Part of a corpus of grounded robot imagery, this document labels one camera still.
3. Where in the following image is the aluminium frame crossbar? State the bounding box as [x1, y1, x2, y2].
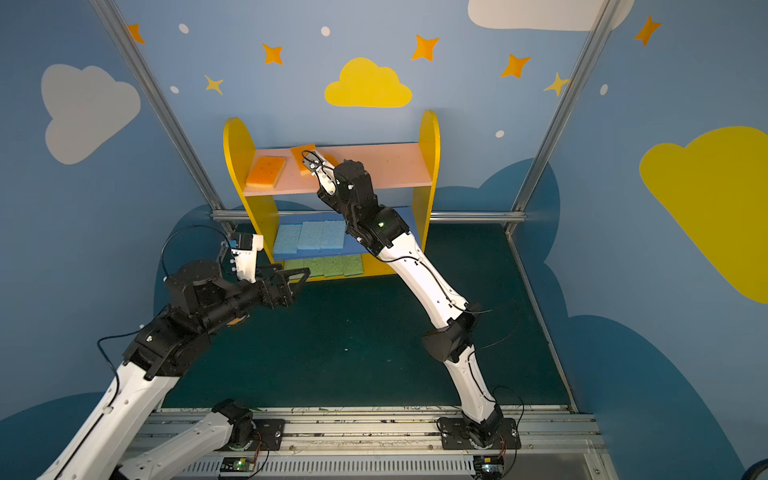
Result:
[211, 209, 527, 225]

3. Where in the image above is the blue sponge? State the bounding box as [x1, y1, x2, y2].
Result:
[320, 221, 346, 250]
[273, 224, 302, 255]
[297, 221, 325, 251]

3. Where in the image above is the green sponge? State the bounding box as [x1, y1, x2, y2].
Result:
[341, 255, 364, 277]
[322, 256, 345, 278]
[304, 258, 325, 278]
[283, 259, 305, 270]

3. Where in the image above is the aluminium frame post left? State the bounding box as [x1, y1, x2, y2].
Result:
[89, 0, 225, 213]

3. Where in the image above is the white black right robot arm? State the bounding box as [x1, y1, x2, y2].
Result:
[303, 151, 503, 448]

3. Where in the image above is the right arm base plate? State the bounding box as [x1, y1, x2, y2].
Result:
[436, 417, 522, 450]

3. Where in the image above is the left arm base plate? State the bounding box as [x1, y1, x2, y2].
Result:
[228, 418, 286, 451]

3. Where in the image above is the right green circuit board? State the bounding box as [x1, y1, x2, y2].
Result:
[473, 456, 505, 480]

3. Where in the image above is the aluminium frame post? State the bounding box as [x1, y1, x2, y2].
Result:
[505, 0, 621, 240]
[89, 0, 225, 213]

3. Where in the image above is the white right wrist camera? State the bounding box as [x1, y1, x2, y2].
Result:
[310, 150, 337, 195]

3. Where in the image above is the yellow wooden shelf unit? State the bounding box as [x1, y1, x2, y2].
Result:
[223, 111, 441, 277]

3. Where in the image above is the orange sponge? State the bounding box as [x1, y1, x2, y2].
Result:
[290, 144, 318, 176]
[227, 317, 247, 327]
[245, 156, 287, 190]

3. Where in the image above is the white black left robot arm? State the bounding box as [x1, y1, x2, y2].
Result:
[42, 260, 310, 479]

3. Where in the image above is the aluminium frame post right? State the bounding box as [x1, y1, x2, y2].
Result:
[505, 0, 621, 240]

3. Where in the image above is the left green circuit board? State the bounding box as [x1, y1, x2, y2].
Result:
[219, 457, 257, 477]

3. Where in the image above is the green circuit board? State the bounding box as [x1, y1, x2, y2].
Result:
[473, 456, 505, 480]
[219, 457, 257, 477]

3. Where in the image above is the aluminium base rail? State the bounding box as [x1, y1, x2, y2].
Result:
[123, 405, 618, 479]

